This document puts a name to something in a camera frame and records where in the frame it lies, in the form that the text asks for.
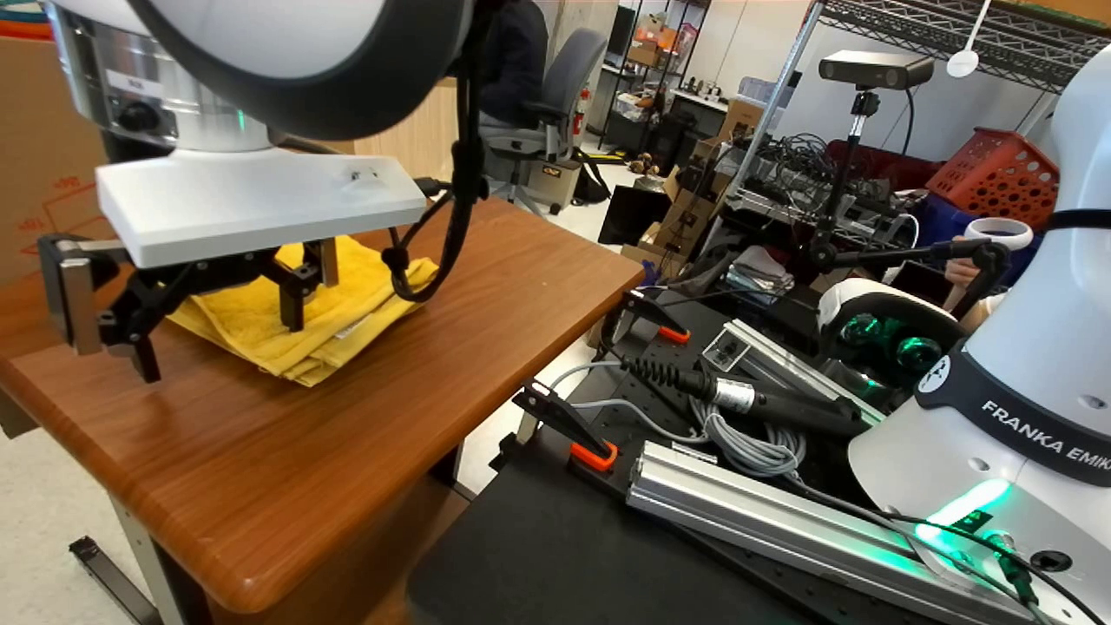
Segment black camera on stand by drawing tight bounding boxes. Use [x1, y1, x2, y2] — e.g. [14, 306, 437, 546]
[815, 49, 936, 95]

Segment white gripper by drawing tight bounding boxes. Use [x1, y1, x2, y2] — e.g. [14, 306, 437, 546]
[95, 144, 433, 386]

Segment black flat monitor panel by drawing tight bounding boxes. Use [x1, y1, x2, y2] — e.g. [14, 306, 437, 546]
[595, 180, 677, 248]

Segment black orange bar clamp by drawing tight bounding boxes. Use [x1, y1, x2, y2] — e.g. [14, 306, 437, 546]
[621, 302, 697, 353]
[510, 377, 625, 480]

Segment white tape roll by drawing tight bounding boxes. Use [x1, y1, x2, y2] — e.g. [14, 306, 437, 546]
[962, 211, 1039, 253]

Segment metal wrist camera bracket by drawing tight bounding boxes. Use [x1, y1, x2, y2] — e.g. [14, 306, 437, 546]
[33, 232, 124, 356]

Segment black cylindrical handle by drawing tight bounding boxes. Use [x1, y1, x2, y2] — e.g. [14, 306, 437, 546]
[609, 345, 875, 441]

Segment black perforated base board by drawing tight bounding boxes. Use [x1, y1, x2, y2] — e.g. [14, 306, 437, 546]
[403, 288, 1046, 625]

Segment black camera stand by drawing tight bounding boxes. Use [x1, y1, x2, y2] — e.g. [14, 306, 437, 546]
[805, 84, 885, 295]

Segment white device with green light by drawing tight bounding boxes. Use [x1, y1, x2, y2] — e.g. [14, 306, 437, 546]
[812, 274, 966, 401]

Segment grey office chair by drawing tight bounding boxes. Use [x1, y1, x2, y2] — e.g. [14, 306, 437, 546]
[477, 23, 614, 218]

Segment plain cardboard box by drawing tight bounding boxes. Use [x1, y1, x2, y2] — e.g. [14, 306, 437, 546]
[352, 76, 462, 185]

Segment red plastic crate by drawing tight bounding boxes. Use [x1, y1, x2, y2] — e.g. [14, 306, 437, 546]
[922, 126, 1062, 232]

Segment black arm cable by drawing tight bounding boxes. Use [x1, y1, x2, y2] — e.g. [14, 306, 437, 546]
[380, 0, 496, 310]

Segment black metal desk leg frame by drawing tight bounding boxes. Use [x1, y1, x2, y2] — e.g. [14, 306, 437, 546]
[66, 491, 179, 625]

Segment metal wire shelf rack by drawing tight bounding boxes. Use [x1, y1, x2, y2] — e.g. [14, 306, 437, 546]
[719, 0, 1111, 239]

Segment large cardboard box red print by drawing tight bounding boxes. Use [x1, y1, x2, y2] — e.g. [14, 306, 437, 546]
[0, 30, 116, 288]

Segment grey coiled cables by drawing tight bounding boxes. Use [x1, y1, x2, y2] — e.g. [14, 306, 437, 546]
[568, 388, 815, 487]

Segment aluminium profile rail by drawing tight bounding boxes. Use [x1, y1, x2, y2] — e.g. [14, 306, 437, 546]
[621, 441, 1041, 625]

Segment yellow towel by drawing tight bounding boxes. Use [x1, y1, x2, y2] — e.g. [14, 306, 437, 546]
[162, 232, 441, 392]

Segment silver box device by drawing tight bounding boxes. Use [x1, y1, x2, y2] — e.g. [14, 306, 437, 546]
[697, 317, 890, 428]

